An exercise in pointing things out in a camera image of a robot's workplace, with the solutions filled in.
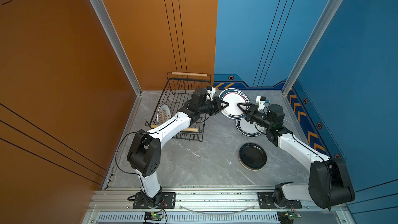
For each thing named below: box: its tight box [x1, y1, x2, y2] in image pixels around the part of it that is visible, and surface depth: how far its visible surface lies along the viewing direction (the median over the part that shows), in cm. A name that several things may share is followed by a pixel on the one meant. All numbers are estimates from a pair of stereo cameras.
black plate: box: [238, 142, 268, 172], surface depth 84 cm
